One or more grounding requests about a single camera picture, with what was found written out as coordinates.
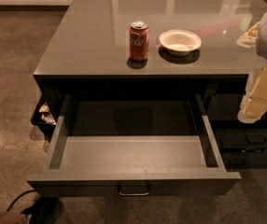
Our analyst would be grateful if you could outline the dark lower right drawers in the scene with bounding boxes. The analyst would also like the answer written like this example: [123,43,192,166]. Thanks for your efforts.
[207,93,267,169]

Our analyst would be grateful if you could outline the red coke can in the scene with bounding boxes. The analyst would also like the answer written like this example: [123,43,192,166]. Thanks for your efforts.
[129,21,149,62]

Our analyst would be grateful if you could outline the metal drawer handle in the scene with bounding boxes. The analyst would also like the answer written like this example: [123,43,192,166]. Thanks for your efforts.
[118,184,150,197]

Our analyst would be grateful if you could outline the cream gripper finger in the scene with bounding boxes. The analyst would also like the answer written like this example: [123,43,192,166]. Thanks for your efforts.
[236,22,260,49]
[237,64,267,124]

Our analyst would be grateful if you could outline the black bin with trash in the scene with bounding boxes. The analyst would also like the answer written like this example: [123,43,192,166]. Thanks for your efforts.
[30,97,55,135]

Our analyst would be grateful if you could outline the black cable on floor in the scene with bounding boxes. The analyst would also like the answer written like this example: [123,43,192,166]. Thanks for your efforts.
[6,189,60,224]

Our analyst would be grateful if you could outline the white paper bowl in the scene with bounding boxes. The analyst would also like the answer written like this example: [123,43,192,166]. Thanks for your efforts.
[159,30,202,56]

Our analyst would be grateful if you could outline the grey cabinet counter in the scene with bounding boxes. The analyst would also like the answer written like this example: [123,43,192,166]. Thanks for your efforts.
[34,0,267,116]

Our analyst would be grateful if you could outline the open grey top drawer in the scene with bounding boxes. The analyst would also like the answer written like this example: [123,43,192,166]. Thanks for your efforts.
[28,95,241,197]

